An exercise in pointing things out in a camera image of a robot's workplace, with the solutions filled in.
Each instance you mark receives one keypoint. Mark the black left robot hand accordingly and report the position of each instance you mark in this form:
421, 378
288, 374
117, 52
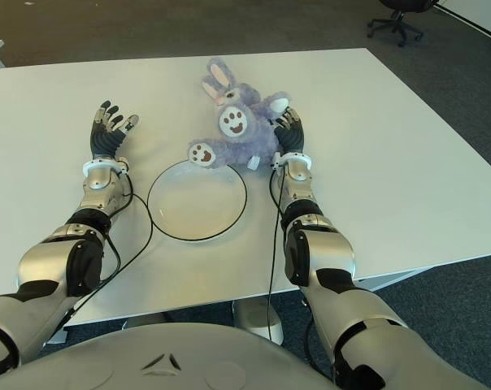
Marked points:
105, 140

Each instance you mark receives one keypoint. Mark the purple plush bunny doll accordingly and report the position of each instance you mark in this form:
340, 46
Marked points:
249, 130

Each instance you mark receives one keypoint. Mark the white plate black rim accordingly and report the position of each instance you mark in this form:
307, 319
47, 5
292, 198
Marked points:
196, 203

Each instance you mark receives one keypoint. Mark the grey robot torso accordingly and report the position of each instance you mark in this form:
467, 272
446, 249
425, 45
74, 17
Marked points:
168, 357

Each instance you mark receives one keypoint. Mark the black office chair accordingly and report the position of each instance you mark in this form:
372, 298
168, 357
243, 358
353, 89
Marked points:
396, 24

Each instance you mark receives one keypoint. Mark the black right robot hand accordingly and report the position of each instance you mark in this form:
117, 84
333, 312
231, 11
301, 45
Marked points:
292, 138

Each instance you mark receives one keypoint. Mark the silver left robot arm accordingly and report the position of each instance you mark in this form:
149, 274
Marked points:
95, 178

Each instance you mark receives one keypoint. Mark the white table leg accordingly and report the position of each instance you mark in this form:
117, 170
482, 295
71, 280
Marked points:
253, 321

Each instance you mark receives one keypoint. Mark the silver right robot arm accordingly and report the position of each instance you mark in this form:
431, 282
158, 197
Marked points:
331, 252

